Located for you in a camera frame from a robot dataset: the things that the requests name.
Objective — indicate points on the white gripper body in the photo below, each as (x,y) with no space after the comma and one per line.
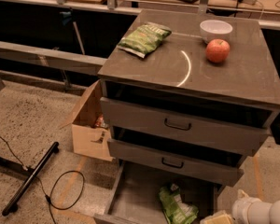
(240,208)

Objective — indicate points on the bottom grey open drawer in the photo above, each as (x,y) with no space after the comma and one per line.
(135,196)

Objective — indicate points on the light green rice chip bag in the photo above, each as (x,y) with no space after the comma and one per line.
(174,209)

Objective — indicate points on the grey drawer cabinet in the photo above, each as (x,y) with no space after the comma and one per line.
(242,90)

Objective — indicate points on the dark green chip bag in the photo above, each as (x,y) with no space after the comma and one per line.
(144,39)

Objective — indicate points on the black stand leg bar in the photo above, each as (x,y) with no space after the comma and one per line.
(12,205)

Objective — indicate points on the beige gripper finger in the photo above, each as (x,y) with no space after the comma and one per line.
(220,217)

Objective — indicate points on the middle grey drawer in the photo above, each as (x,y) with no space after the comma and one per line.
(170,162)

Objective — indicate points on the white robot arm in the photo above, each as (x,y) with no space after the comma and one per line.
(274,214)

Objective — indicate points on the top grey drawer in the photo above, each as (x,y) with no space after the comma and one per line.
(185,128)

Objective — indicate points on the cardboard box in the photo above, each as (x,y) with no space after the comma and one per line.
(89,139)

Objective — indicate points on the red snack pack in box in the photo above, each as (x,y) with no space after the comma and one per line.
(100,122)

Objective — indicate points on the red apple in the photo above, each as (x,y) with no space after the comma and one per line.
(217,50)

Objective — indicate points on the white bowl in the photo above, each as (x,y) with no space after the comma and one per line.
(215,29)

